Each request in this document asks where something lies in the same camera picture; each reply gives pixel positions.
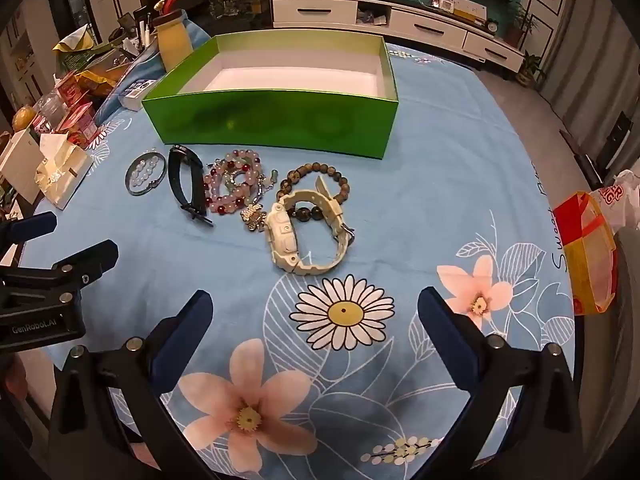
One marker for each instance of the yellow bottle brown lid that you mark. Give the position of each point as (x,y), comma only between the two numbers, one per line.
(173,40)

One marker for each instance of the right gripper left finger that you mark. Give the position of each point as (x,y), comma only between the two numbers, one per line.
(87,439)

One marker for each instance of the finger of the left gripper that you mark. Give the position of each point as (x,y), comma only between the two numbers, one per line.
(15,232)
(75,267)

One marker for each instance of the silver bangle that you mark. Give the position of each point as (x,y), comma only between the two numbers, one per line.
(145,173)

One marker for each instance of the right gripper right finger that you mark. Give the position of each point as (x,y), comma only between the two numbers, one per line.
(544,437)

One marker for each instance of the white tissue box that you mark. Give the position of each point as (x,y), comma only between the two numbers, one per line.
(63,168)

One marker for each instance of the green cardboard box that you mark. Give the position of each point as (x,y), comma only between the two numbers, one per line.
(322,90)

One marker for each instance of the white red plastic bag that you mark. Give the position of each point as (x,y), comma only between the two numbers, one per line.
(619,202)

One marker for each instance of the potted green plant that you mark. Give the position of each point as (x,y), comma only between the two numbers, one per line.
(245,14)

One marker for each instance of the gold clover brooch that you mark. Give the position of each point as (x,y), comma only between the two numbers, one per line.
(254,216)

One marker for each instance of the floss pick box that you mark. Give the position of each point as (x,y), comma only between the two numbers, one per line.
(131,98)

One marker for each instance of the black wrist watch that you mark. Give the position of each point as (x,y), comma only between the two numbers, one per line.
(183,161)

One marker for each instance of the white digital watch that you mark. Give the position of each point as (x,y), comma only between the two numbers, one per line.
(282,238)

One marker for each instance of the grey curtain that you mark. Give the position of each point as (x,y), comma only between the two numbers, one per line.
(592,73)

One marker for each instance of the white tv cabinet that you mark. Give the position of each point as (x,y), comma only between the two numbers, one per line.
(395,20)

